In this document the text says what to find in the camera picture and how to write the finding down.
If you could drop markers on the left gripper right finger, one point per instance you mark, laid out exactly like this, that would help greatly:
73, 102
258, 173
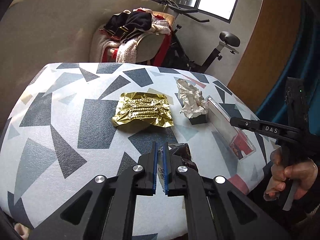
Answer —
215, 208

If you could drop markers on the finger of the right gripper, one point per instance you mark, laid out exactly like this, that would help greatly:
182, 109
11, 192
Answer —
279, 132

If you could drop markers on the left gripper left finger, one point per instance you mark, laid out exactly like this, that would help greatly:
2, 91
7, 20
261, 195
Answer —
105, 207

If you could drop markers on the clear pink plastic box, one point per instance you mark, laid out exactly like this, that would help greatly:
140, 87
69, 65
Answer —
233, 138

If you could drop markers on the black snack packet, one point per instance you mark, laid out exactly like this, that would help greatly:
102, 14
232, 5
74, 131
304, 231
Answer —
182, 150

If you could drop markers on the person's right hand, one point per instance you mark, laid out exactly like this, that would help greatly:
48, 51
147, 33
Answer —
305, 173

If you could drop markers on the person's left hand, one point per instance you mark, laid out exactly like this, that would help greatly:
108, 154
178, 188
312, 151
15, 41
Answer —
22, 230

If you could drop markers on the blue curtain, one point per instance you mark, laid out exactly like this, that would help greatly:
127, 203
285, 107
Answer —
303, 63

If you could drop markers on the brown wooden panel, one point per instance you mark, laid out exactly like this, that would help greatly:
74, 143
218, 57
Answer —
267, 52

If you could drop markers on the crumpled white tissue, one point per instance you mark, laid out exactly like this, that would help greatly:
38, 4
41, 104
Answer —
194, 104

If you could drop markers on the gold foil wrapper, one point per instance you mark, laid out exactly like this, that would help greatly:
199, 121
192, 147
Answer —
154, 109

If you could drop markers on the black exercise bike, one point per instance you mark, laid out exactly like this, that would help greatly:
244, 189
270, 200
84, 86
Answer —
196, 42

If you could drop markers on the pile of clothes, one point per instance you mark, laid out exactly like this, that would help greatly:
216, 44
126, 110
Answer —
128, 24

